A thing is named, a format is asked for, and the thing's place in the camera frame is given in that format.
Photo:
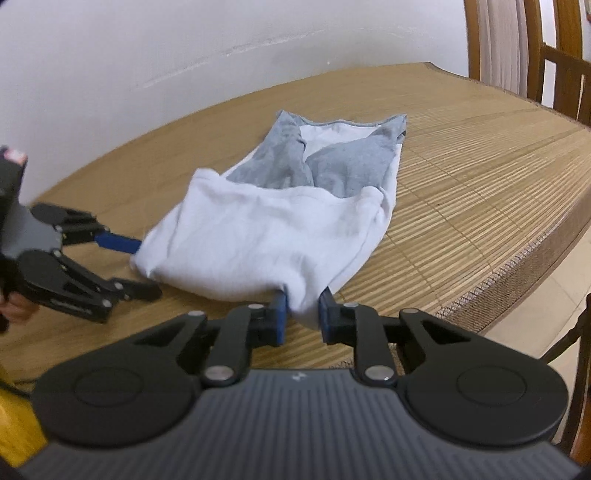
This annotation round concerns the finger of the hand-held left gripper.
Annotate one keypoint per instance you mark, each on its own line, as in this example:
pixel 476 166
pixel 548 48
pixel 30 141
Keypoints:
pixel 138 288
pixel 115 242

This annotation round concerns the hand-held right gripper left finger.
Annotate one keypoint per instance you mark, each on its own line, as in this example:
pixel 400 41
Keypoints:
pixel 278 323

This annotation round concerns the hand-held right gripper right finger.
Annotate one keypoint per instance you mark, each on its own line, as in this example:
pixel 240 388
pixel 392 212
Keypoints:
pixel 328 318

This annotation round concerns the white shirt with grey sleeves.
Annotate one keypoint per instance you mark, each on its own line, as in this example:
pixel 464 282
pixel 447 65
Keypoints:
pixel 254 230

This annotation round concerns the person's left hand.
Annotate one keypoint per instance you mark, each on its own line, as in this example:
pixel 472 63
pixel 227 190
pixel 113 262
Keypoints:
pixel 16 309

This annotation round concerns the person's yellow clothing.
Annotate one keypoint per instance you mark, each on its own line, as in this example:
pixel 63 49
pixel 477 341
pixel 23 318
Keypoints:
pixel 18 424

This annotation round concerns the dark wooden chair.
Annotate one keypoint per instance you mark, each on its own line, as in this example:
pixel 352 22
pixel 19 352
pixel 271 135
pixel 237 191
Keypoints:
pixel 565 344

